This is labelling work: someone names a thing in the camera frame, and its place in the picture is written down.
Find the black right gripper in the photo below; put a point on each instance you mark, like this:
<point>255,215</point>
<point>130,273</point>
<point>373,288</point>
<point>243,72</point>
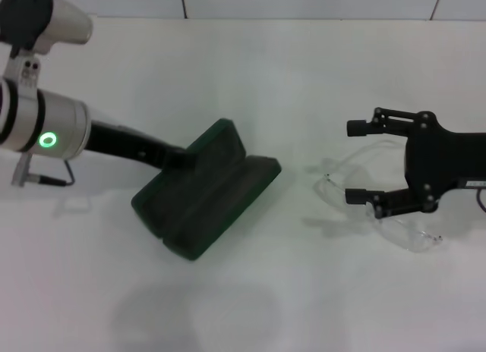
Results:
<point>444,158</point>

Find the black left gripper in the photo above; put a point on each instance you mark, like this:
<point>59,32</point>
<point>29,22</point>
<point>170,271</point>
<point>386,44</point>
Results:
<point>121,141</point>

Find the green glasses case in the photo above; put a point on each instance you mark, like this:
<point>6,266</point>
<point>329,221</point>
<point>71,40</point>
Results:
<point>212,200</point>

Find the clear white glasses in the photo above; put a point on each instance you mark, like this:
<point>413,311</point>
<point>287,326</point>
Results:
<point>414,238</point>

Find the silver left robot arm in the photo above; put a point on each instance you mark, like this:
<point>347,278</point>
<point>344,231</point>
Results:
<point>57,120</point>

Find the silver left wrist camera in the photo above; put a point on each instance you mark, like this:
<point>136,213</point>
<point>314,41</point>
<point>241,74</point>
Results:
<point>64,26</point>

